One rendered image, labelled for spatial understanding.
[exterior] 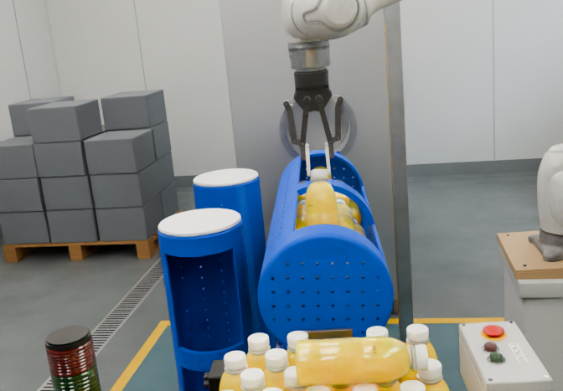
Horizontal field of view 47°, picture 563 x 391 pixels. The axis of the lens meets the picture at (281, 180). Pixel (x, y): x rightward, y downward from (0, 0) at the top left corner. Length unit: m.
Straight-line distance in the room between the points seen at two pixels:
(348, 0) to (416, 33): 5.27
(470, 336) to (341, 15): 0.61
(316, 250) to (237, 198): 1.36
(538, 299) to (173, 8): 5.57
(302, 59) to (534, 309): 0.84
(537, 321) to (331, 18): 0.94
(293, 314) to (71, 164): 3.84
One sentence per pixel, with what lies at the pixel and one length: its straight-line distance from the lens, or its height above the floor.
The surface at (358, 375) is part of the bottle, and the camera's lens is 1.05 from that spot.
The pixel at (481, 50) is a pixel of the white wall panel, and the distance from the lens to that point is 6.53.
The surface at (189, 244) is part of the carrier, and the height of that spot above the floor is 1.00.
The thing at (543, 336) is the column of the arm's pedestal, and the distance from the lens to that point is 1.78.
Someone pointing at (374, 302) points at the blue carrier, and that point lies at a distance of 1.40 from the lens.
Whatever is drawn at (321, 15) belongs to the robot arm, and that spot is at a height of 1.66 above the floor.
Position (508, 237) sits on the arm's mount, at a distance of 1.94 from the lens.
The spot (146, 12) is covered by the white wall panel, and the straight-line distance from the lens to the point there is 6.90.
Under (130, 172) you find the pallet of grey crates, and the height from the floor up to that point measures 0.68.
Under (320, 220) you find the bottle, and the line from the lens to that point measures 1.44.
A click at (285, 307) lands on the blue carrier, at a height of 1.08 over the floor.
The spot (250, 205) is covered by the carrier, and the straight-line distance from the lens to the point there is 2.73.
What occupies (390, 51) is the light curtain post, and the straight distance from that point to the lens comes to 2.69.
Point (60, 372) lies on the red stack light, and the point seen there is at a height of 1.22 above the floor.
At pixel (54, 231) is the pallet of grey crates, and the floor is 0.24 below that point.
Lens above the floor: 1.66
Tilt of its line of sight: 14 degrees down
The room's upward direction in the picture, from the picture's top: 5 degrees counter-clockwise
